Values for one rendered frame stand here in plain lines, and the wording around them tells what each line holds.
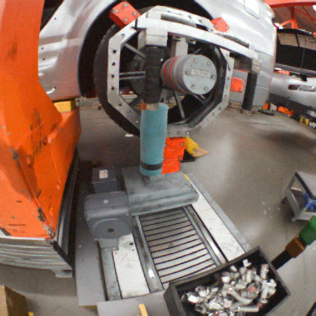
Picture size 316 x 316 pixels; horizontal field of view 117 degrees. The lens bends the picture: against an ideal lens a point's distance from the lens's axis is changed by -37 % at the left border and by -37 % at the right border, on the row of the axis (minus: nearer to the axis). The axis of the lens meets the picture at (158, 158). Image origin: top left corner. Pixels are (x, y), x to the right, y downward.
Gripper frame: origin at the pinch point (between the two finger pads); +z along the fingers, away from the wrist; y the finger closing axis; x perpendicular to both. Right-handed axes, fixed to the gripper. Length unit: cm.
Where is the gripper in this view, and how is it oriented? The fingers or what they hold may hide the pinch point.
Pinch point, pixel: (278, 100)
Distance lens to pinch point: 50.4
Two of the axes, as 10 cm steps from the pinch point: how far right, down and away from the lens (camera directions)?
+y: 9.5, -1.0, 3.0
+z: -3.1, -4.9, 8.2
